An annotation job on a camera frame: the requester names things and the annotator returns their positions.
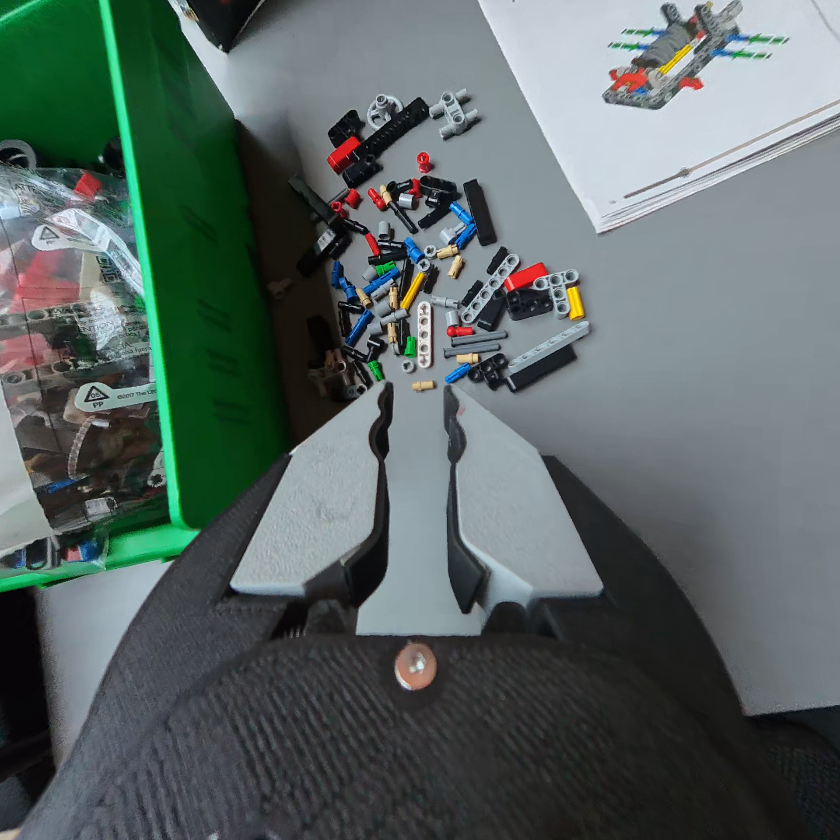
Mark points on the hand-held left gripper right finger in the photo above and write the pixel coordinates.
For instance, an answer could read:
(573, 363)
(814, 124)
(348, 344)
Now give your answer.
(518, 518)

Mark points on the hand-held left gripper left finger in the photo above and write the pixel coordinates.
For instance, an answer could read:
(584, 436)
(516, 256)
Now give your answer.
(315, 512)

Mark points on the pile of lego pieces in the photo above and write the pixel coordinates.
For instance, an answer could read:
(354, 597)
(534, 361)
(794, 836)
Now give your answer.
(420, 262)

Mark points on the green plastic bin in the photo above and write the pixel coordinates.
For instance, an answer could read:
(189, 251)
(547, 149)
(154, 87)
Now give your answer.
(184, 262)

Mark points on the shiny plastic bag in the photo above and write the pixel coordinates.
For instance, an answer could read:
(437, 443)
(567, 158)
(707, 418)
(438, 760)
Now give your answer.
(72, 328)

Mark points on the person's legs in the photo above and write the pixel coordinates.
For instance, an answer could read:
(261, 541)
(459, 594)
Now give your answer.
(800, 774)

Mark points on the open instruction booklet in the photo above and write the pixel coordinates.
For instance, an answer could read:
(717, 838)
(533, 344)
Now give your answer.
(656, 144)

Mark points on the black car printed box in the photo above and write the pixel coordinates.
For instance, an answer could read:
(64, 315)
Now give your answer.
(223, 19)

